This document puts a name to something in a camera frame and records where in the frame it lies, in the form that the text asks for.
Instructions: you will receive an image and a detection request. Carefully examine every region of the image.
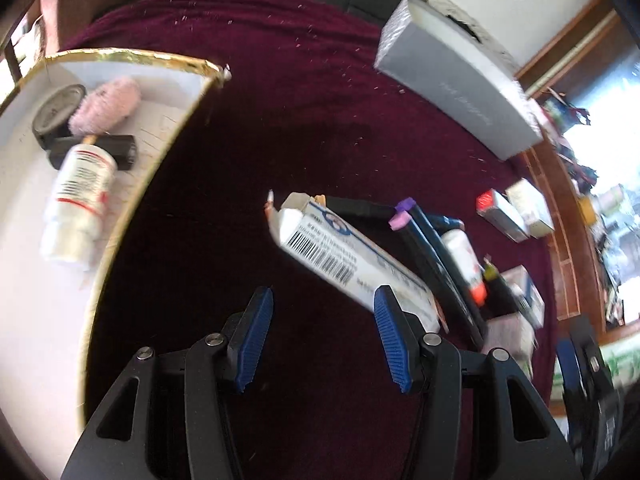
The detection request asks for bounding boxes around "black rectangular case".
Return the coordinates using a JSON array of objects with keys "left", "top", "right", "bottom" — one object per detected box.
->
[{"left": 46, "top": 134, "right": 138, "bottom": 171}]

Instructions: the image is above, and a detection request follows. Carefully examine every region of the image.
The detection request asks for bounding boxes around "pale pink box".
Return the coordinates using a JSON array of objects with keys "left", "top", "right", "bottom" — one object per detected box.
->
[{"left": 482, "top": 312, "right": 537, "bottom": 377}]

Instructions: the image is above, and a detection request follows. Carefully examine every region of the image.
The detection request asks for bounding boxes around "gold-rimmed round box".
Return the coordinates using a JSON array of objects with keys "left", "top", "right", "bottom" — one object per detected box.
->
[{"left": 0, "top": 47, "right": 232, "bottom": 431}]

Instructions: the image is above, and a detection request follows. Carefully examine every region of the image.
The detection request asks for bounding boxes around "white bottle red label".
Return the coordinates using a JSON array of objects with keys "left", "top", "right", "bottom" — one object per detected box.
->
[{"left": 40, "top": 142, "right": 118, "bottom": 272}]

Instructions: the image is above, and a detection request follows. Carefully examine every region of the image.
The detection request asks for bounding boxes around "black marker pink cap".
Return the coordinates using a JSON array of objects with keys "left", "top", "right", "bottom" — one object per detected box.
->
[{"left": 389, "top": 212, "right": 483, "bottom": 352}]

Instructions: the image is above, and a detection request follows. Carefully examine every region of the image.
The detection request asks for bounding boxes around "small white printed box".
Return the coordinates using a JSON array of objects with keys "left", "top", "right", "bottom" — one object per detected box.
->
[{"left": 500, "top": 265, "right": 546, "bottom": 329}]

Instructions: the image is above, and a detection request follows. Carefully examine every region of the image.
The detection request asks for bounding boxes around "white and beige box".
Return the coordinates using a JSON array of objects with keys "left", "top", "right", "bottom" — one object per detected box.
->
[{"left": 505, "top": 178, "right": 555, "bottom": 239}]

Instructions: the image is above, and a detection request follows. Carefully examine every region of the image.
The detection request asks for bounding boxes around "brown wooden ledge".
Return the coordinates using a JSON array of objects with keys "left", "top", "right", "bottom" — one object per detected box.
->
[{"left": 520, "top": 149, "right": 608, "bottom": 322}]

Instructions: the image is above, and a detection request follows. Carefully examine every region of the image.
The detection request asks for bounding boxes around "maroon cloth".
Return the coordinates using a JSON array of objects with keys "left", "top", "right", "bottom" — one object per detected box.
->
[{"left": 60, "top": 0, "right": 562, "bottom": 480}]

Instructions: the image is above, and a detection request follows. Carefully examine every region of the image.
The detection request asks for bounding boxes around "pink powder puff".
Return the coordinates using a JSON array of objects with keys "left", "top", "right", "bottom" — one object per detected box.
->
[{"left": 69, "top": 77, "right": 142, "bottom": 137}]

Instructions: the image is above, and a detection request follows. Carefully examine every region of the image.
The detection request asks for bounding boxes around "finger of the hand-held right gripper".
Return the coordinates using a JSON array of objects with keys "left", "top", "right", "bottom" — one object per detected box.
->
[
  {"left": 555, "top": 337, "right": 583, "bottom": 413},
  {"left": 570, "top": 315, "right": 616, "bottom": 401}
]

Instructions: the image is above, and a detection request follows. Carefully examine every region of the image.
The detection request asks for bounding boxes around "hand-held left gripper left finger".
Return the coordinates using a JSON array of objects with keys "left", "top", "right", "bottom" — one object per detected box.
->
[{"left": 61, "top": 286, "right": 275, "bottom": 480}]

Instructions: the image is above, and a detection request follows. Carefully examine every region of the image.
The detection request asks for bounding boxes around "red and grey box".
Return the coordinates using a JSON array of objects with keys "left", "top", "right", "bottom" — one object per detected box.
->
[{"left": 476, "top": 189, "right": 530, "bottom": 243}]

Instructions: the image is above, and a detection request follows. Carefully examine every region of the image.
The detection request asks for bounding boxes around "long grey box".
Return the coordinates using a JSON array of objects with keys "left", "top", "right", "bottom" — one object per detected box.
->
[{"left": 374, "top": 0, "right": 543, "bottom": 162}]

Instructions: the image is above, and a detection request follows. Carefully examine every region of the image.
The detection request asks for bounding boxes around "white bottle orange cap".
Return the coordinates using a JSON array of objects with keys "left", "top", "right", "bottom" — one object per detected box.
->
[{"left": 440, "top": 229, "right": 488, "bottom": 307}]

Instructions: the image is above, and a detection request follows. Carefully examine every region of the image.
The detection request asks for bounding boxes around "wooden window frame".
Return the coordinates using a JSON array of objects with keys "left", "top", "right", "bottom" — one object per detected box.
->
[{"left": 515, "top": 0, "right": 622, "bottom": 97}]

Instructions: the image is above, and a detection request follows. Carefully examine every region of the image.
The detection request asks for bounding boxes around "round dark tin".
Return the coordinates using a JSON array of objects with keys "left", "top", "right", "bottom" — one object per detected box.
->
[{"left": 31, "top": 84, "right": 88, "bottom": 150}]

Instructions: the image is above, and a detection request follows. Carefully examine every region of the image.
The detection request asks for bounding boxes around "white toothpaste box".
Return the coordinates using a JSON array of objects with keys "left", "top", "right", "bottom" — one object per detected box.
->
[{"left": 265, "top": 191, "right": 442, "bottom": 333}]

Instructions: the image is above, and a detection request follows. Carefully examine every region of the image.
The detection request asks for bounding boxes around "black marker purple cap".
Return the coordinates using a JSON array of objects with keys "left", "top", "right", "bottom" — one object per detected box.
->
[{"left": 395, "top": 197, "right": 488, "bottom": 348}]

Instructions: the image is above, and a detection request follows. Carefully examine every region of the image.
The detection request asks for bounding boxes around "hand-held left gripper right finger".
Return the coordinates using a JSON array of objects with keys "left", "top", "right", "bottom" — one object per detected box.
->
[{"left": 372, "top": 285, "right": 583, "bottom": 480}]

